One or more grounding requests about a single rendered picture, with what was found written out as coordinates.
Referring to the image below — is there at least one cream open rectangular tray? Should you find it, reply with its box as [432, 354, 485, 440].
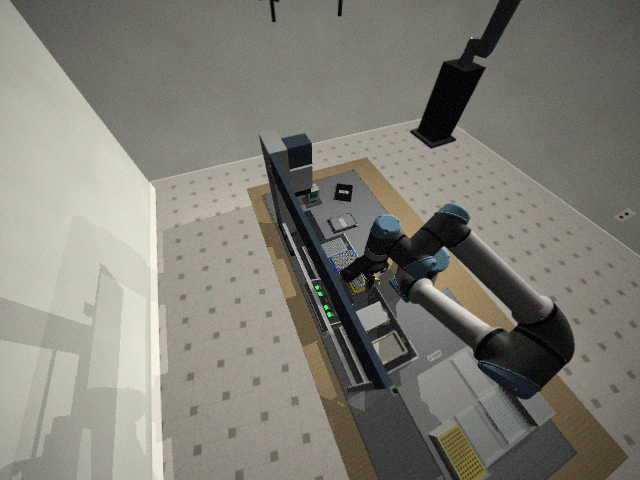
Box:
[372, 330, 408, 364]

